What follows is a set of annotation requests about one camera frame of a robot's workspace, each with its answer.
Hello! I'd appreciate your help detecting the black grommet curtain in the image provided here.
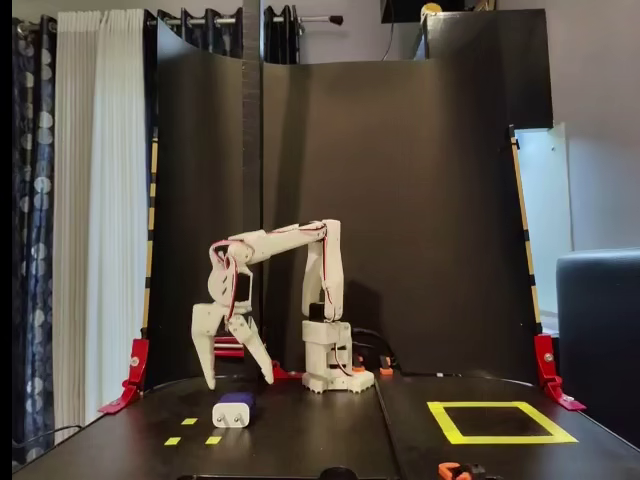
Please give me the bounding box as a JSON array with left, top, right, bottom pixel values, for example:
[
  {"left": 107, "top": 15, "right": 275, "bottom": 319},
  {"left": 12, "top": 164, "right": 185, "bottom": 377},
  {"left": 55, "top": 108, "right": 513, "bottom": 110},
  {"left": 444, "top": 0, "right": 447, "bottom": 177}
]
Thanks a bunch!
[{"left": 144, "top": 5, "right": 301, "bottom": 66}]

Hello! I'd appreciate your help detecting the yellow tape square outline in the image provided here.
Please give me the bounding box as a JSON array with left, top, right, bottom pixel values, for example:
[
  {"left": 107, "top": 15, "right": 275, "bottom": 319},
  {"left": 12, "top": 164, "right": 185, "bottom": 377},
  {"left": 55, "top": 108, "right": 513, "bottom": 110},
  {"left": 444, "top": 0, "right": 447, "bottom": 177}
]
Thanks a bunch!
[{"left": 426, "top": 399, "right": 580, "bottom": 446}]

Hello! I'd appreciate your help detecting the red black white servo cable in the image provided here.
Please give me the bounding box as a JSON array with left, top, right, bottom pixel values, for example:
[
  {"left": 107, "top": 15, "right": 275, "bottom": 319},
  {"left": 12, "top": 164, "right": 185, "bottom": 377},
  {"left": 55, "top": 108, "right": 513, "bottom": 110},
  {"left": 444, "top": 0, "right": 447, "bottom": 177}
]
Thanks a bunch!
[
  {"left": 208, "top": 241, "right": 242, "bottom": 321},
  {"left": 319, "top": 224, "right": 354, "bottom": 379}
]

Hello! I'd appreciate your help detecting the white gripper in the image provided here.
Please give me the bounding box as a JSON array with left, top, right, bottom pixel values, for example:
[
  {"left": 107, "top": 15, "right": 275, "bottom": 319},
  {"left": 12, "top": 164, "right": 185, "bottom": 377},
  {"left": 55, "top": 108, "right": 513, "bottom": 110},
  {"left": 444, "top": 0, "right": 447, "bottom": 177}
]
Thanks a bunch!
[{"left": 192, "top": 301, "right": 277, "bottom": 391}]

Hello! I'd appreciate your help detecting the blue white charger block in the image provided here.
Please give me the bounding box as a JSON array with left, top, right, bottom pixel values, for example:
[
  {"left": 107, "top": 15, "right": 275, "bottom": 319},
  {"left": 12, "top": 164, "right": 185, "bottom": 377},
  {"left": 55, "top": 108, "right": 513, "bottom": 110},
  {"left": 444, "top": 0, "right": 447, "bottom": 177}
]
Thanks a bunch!
[{"left": 211, "top": 392, "right": 259, "bottom": 430}]

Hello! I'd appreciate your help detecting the red table clamp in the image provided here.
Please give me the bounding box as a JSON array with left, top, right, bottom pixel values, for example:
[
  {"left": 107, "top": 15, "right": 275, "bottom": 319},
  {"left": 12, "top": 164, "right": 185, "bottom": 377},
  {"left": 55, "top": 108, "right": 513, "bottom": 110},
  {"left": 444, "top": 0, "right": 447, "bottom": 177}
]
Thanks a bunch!
[
  {"left": 98, "top": 338, "right": 151, "bottom": 415},
  {"left": 532, "top": 333, "right": 587, "bottom": 412}
]

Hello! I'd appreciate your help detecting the red screw clamp silver rod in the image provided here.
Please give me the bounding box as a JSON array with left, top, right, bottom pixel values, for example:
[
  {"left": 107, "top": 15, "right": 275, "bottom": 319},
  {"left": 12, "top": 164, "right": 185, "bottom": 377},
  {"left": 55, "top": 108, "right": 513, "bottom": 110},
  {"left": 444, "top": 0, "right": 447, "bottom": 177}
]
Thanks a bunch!
[{"left": 213, "top": 336, "right": 246, "bottom": 359}]

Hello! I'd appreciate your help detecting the yellow black striped stick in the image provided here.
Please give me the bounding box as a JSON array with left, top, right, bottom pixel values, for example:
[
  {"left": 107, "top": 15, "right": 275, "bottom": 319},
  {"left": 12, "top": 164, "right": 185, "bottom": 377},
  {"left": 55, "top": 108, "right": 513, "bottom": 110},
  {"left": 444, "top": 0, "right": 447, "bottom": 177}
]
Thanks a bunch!
[
  {"left": 141, "top": 127, "right": 160, "bottom": 341},
  {"left": 507, "top": 123, "right": 544, "bottom": 335}
]

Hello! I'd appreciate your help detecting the silver curtain rod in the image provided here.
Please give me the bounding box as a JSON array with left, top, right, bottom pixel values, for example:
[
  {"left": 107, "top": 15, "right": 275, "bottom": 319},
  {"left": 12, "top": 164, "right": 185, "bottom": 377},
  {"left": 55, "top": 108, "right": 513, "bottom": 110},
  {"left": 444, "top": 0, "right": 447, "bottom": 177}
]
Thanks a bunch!
[{"left": 164, "top": 14, "right": 344, "bottom": 27}]

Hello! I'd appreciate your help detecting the dark blue patterned curtain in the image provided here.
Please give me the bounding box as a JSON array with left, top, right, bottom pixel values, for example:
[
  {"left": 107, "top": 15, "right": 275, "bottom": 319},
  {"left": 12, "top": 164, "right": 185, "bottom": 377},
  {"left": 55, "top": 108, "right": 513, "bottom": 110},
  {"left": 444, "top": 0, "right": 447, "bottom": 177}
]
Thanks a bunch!
[{"left": 12, "top": 14, "right": 57, "bottom": 466}]

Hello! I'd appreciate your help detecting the black corrugated backdrop board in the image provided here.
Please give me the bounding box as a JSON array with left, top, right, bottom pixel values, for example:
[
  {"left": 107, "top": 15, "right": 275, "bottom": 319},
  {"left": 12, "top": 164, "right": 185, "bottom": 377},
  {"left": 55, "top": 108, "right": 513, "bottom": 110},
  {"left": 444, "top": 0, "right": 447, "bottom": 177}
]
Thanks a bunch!
[{"left": 144, "top": 8, "right": 554, "bottom": 392}]

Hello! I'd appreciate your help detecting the white curtain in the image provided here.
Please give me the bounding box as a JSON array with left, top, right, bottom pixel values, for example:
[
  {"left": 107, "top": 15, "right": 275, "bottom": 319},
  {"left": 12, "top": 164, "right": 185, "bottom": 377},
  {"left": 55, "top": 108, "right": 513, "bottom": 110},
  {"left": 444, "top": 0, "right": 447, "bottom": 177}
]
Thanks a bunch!
[{"left": 52, "top": 9, "right": 151, "bottom": 444}]

